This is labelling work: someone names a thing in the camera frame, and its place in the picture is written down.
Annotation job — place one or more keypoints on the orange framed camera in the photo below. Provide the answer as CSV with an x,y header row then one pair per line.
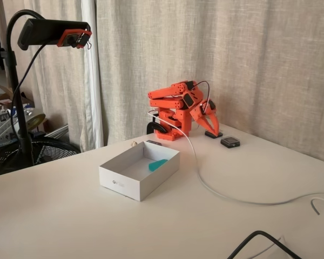
x,y
70,40

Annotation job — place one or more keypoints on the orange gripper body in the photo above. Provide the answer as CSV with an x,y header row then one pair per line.
x,y
202,116

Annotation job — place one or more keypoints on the silver desk lamp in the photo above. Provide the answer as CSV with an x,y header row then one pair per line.
x,y
33,117

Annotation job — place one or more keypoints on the wide beige linen curtain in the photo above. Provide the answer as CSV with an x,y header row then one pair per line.
x,y
232,67

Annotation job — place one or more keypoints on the white sheer curtain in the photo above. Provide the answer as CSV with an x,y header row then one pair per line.
x,y
93,94

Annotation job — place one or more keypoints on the small black square box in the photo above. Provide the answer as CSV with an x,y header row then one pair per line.
x,y
214,135
230,142

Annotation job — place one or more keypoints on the orange thin gripper finger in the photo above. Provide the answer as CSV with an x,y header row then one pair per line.
x,y
216,122

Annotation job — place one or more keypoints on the white cardboard bin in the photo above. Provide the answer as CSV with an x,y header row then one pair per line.
x,y
140,186

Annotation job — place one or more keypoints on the orange wide gripper finger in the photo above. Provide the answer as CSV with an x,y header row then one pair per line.
x,y
206,124

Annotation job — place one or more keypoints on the patterned storage box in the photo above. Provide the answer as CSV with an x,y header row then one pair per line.
x,y
0,118

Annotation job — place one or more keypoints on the green cube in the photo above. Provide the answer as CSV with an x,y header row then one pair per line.
x,y
156,164

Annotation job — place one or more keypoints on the white metal rods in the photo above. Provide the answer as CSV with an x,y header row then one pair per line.
x,y
56,130

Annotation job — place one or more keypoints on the black gooseneck stand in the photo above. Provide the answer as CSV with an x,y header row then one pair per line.
x,y
23,140

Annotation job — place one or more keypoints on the black table clamp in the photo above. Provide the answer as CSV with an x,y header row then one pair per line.
x,y
158,126

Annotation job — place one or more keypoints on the black phone holder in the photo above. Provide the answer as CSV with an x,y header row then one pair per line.
x,y
48,32

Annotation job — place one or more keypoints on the black floor fan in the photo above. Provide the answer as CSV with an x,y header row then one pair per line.
x,y
51,151

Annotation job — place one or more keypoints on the crumpled white paper ball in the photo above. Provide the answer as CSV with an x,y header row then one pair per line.
x,y
134,143

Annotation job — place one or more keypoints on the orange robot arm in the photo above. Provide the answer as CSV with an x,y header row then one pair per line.
x,y
164,103

